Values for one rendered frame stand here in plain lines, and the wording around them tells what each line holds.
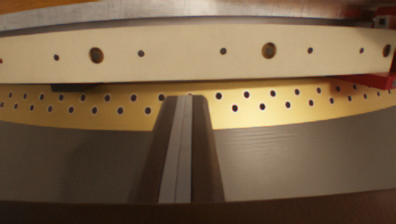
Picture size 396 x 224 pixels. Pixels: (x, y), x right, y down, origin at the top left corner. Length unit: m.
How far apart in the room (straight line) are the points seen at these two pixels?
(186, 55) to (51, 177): 0.22
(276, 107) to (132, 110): 0.17
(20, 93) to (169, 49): 0.23
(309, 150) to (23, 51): 0.33
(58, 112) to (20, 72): 0.06
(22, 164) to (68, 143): 0.08
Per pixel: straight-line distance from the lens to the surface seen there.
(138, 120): 0.23
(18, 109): 0.35
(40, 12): 0.30
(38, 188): 0.32
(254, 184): 0.24
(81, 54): 0.21
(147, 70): 0.19
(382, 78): 0.27
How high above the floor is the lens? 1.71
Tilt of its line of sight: 21 degrees down
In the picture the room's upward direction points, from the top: 1 degrees counter-clockwise
